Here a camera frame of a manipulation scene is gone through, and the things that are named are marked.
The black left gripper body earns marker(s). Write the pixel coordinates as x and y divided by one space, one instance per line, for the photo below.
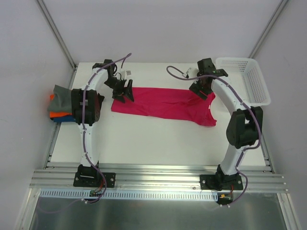
120 87

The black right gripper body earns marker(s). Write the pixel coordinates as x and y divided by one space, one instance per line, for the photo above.
199 86

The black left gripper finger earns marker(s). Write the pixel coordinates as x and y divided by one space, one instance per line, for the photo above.
119 97
128 93

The pink t shirt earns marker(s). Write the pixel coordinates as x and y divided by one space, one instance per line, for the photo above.
175 104

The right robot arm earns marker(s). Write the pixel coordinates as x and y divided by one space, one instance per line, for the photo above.
243 131

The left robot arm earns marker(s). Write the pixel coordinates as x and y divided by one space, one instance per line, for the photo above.
86 105

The black folded t shirt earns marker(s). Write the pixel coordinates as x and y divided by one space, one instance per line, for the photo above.
100 98

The white plastic basket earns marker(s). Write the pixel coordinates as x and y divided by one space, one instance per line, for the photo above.
246 78

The blue folded t shirt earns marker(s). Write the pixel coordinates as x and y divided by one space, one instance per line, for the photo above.
62 119

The grey folded t shirt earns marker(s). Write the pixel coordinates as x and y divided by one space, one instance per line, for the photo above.
61 101

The orange folded t shirt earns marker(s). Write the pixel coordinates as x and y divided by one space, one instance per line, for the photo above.
58 114

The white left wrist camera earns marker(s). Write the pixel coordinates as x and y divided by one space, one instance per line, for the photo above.
123 74

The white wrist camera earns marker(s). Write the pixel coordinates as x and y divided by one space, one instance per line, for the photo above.
123 74
190 73

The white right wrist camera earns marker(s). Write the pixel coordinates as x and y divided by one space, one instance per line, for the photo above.
190 73

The aluminium mounting rail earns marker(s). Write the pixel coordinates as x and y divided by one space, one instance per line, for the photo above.
158 177

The white slotted cable duct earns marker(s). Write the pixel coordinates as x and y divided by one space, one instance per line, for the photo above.
130 194

